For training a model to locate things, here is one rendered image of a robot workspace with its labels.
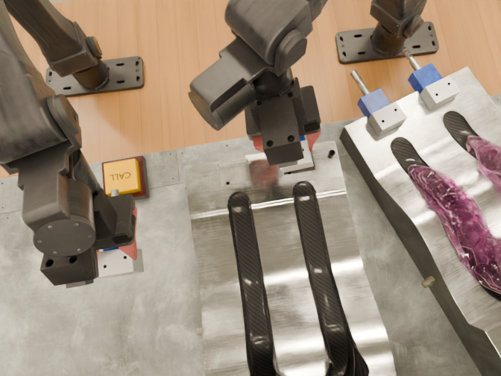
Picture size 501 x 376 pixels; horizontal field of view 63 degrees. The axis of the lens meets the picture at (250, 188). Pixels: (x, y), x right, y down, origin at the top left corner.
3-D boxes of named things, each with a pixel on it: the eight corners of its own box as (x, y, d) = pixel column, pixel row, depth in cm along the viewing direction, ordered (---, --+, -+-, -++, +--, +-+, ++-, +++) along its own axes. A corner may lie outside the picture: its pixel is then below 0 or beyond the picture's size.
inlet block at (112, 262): (105, 195, 67) (92, 189, 62) (136, 191, 67) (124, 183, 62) (112, 277, 64) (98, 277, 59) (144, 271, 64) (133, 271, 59)
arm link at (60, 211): (122, 236, 43) (59, 158, 34) (43, 267, 43) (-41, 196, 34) (112, 165, 51) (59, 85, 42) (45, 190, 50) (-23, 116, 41)
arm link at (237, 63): (231, 148, 51) (223, 101, 39) (186, 101, 52) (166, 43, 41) (299, 90, 53) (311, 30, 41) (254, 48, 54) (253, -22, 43)
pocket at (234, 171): (218, 166, 73) (216, 160, 70) (248, 162, 73) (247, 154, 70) (222, 191, 72) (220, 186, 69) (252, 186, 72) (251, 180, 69)
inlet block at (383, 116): (338, 84, 79) (344, 69, 74) (361, 74, 80) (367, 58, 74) (374, 142, 76) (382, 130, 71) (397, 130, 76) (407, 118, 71)
